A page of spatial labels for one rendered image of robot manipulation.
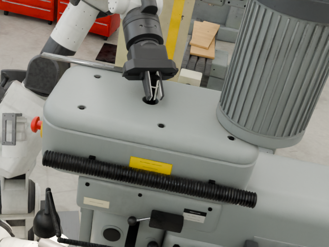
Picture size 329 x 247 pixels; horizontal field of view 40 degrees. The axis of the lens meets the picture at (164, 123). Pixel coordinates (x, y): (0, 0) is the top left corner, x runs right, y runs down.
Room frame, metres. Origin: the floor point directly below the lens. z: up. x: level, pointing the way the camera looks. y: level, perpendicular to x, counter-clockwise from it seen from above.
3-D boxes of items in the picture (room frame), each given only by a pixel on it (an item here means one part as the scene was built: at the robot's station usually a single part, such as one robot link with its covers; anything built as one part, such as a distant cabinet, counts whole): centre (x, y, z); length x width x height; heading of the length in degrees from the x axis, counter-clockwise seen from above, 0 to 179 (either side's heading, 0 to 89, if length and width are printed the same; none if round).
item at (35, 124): (0.87, 0.30, 1.76); 0.04 x 0.03 x 0.04; 1
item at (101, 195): (0.87, 0.00, 1.68); 0.34 x 0.24 x 0.10; 91
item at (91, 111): (0.87, 0.03, 1.81); 0.47 x 0.26 x 0.16; 91
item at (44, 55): (0.97, 0.20, 1.89); 0.24 x 0.04 x 0.01; 92
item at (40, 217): (0.84, 0.26, 1.47); 0.07 x 0.07 x 0.06
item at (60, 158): (0.72, 0.01, 1.79); 0.45 x 0.04 x 0.04; 91
